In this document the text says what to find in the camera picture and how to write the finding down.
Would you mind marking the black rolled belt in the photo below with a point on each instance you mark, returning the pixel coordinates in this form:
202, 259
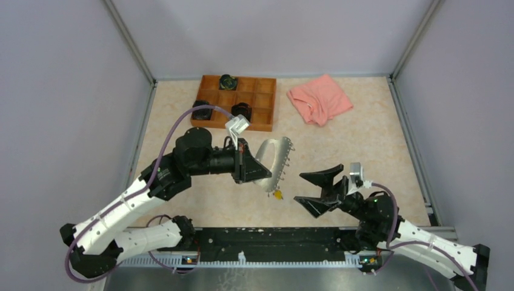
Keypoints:
201, 114
243, 109
228, 82

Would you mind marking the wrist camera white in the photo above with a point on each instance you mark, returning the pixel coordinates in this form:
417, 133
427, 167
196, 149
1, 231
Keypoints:
236, 125
357, 180

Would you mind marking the pink folded cloth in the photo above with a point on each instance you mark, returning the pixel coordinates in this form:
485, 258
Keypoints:
319, 100

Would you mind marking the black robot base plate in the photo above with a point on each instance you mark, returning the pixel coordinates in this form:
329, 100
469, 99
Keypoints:
279, 244

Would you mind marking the white slotted cable duct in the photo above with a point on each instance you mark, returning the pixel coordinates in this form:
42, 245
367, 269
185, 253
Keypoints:
185, 262

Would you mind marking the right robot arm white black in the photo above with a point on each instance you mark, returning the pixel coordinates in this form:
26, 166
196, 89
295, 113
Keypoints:
382, 227

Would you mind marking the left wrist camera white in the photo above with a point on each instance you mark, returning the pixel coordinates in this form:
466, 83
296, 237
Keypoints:
236, 125

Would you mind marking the aluminium frame rails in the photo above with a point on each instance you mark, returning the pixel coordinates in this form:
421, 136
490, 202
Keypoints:
447, 232

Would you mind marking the metal key holder plate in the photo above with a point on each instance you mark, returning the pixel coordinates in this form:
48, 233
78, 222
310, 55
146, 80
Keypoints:
274, 155

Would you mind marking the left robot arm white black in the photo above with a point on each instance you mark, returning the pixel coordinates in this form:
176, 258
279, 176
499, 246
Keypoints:
98, 245

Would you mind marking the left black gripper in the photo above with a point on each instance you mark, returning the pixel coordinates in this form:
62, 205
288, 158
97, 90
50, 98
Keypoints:
246, 167

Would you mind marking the orange wooden compartment tray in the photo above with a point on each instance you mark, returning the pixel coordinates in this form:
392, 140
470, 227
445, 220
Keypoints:
258, 92

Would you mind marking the black rolled belt top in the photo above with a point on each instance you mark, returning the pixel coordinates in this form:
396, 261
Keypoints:
228, 82

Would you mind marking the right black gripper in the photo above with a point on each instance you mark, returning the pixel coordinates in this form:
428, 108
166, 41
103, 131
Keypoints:
317, 206

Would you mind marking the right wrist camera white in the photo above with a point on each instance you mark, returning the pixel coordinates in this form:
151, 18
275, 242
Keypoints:
357, 180

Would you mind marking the black rolled belt left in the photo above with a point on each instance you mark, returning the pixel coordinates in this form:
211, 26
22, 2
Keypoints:
201, 114

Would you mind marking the black rolled belt middle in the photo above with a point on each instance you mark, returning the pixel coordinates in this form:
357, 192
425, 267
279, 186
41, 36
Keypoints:
243, 109

